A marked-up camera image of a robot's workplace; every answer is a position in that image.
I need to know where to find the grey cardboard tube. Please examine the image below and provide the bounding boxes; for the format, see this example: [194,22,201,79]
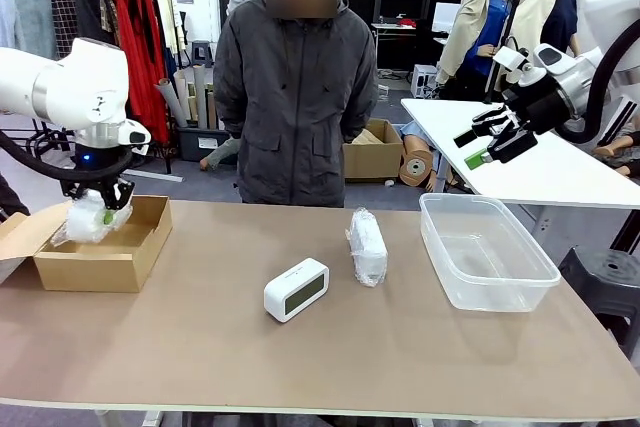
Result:
[154,77,189,128]

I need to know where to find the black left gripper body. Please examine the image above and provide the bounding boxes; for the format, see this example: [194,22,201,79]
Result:
[62,143,135,189]

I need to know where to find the beige paper tube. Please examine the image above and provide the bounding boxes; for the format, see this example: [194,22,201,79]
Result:
[193,64,209,131]

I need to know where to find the grey plastic stool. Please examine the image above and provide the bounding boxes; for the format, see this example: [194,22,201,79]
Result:
[189,40,215,68]

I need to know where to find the bubble-wrapped white clock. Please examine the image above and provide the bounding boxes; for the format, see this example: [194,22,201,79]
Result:
[49,189,134,247]
[345,207,389,289]

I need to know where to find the dark plastic bin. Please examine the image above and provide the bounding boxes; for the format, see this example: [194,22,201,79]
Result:
[177,124,236,163]

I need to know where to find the clear plastic container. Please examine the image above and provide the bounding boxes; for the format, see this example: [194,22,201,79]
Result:
[418,192,562,313]

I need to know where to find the cream hanging garment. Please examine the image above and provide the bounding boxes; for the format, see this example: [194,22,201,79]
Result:
[152,0,187,61]

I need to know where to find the seated mannequin legs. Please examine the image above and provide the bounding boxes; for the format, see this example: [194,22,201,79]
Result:
[592,114,640,178]

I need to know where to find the large brown cardboard box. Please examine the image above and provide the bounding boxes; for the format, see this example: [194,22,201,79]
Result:
[342,118,406,183]

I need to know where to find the light blue fuzzy garment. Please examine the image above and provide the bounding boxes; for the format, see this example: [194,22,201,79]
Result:
[0,0,57,61]

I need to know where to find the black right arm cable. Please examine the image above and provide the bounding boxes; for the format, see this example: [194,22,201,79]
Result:
[552,19,640,144]

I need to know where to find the dark checked garment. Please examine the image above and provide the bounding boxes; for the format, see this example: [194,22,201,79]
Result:
[49,0,79,58]

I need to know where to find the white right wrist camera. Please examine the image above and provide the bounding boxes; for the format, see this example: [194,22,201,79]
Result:
[493,45,531,73]

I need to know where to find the dark-sleeved bystander arm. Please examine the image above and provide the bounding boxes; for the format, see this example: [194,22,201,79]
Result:
[0,174,31,221]

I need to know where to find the white table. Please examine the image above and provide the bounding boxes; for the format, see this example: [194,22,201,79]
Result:
[400,96,640,211]

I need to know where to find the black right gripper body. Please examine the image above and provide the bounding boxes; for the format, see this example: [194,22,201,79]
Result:
[503,78,569,135]

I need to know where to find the mannequin with navy top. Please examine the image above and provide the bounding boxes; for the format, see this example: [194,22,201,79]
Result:
[504,0,584,98]

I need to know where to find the lying mannequin in grey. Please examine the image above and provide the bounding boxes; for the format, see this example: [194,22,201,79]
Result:
[199,136,242,171]

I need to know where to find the black hanging garment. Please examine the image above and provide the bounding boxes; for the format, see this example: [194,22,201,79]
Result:
[74,0,119,48]

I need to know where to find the person in grey jacket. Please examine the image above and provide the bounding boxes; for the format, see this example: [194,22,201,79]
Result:
[213,0,380,208]

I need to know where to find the black tripod pole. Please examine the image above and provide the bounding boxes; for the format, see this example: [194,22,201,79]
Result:
[482,0,531,103]

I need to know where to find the brown paper roll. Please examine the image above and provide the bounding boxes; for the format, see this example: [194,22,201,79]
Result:
[398,134,436,187]

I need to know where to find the mannequin with blue shirt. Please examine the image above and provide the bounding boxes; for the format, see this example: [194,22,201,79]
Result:
[434,0,521,103]

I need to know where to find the white monitor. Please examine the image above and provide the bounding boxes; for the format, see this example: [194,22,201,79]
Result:
[432,1,462,34]

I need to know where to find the white desk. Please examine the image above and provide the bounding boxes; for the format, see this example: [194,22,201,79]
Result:
[370,21,417,73]

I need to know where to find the black plastic stool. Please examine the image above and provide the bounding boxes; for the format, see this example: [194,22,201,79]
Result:
[557,245,640,348]

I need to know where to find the cream paper tube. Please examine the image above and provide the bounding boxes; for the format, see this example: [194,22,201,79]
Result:
[173,69,196,124]

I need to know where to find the white unwrapped digital clock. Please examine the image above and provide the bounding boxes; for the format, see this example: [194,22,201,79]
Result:
[263,257,331,324]

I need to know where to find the red hanging dress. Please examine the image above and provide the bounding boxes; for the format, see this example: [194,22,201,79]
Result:
[110,0,171,146]

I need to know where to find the open brown cardboard box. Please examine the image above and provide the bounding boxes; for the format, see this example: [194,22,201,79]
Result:
[0,195,174,294]

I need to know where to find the white computer case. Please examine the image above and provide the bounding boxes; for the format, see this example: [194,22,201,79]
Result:
[410,64,440,99]

